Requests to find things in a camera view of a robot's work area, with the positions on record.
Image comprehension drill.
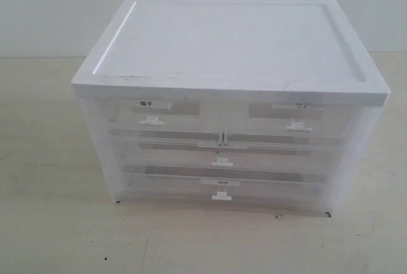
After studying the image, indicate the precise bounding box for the top left small drawer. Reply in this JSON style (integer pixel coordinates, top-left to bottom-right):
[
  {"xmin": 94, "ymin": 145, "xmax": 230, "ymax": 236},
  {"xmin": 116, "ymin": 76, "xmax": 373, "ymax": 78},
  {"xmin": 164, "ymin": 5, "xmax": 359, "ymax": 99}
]
[{"xmin": 102, "ymin": 99, "xmax": 225, "ymax": 134}]

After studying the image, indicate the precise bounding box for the wide drawer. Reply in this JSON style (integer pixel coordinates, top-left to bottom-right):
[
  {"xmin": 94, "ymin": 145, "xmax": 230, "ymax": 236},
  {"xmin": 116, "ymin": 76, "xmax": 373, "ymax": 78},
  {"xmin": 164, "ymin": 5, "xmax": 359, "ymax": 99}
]
[
  {"xmin": 108, "ymin": 129, "xmax": 343, "ymax": 176},
  {"xmin": 115, "ymin": 165, "xmax": 334, "ymax": 214}
]

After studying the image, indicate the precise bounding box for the white translucent drawer cabinet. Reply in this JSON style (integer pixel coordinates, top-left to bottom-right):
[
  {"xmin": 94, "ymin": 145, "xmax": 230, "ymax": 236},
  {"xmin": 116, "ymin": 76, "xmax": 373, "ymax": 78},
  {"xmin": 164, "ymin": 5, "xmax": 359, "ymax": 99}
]
[{"xmin": 71, "ymin": 0, "xmax": 390, "ymax": 217}]

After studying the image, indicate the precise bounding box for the small drawer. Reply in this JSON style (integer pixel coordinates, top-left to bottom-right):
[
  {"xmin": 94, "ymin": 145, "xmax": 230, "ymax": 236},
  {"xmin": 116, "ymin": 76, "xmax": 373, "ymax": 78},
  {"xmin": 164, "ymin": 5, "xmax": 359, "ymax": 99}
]
[
  {"xmin": 102, "ymin": 99, "xmax": 225, "ymax": 134},
  {"xmin": 224, "ymin": 102, "xmax": 348, "ymax": 138}
]

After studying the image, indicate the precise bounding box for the top right small drawer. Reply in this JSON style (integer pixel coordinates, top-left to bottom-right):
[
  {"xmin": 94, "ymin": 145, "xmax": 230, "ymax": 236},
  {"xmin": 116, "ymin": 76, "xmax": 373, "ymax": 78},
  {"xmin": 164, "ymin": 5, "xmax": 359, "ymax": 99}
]
[{"xmin": 224, "ymin": 102, "xmax": 348, "ymax": 138}]

